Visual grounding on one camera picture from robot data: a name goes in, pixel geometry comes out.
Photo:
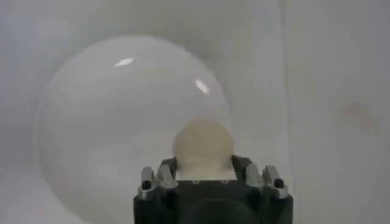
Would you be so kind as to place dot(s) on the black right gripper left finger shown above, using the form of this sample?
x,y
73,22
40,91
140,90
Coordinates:
x,y
161,178

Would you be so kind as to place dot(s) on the white steamed bun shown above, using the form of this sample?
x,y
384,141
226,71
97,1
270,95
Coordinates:
x,y
202,149

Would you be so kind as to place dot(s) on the white plate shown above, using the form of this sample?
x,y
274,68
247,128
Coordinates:
x,y
131,131

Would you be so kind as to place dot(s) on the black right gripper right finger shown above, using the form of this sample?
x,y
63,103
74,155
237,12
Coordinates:
x,y
259,176

